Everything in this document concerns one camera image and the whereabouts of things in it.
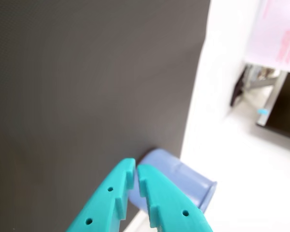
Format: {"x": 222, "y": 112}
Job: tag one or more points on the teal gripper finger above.
{"x": 103, "y": 205}
{"x": 171, "y": 207}

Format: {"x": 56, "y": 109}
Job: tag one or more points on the light blue ceramic pot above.
{"x": 183, "y": 183}

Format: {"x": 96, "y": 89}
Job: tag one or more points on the black textured mat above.
{"x": 86, "y": 84}

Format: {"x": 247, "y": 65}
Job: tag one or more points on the small teal plastic part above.
{"x": 262, "y": 111}

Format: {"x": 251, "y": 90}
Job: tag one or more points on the black furniture panel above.
{"x": 237, "y": 89}

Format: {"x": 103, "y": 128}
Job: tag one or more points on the pale pink printed sheet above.
{"x": 275, "y": 29}

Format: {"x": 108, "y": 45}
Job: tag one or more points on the grey metal table frame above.
{"x": 263, "y": 83}

